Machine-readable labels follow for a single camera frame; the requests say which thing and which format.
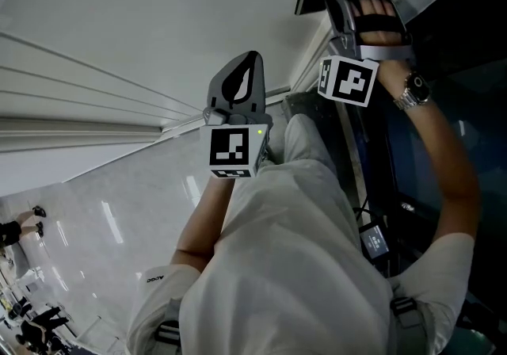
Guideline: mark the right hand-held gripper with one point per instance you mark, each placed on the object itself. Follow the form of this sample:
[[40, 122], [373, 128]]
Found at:
[[350, 82]]

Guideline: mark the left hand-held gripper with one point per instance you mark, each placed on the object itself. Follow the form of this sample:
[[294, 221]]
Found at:
[[229, 149]]

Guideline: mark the person's left forearm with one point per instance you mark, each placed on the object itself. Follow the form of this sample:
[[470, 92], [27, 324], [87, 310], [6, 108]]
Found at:
[[198, 226]]

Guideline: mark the person's right forearm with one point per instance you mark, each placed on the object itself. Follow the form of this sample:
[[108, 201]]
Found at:
[[439, 155]]

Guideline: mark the white panelled door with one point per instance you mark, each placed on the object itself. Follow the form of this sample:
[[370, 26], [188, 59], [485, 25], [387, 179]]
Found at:
[[138, 28]]

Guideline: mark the person's right hand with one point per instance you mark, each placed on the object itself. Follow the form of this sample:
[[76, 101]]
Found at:
[[376, 26]]

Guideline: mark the person's light trousers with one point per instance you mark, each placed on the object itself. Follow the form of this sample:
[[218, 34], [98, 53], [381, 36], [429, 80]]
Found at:
[[307, 143]]

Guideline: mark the silver metal wristwatch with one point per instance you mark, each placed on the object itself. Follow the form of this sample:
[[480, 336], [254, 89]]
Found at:
[[414, 88]]

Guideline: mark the person's white shirt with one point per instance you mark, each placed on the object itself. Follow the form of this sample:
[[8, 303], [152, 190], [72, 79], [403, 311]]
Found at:
[[285, 266]]

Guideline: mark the small black screen device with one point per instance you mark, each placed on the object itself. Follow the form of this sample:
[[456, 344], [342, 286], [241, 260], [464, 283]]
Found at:
[[374, 242]]

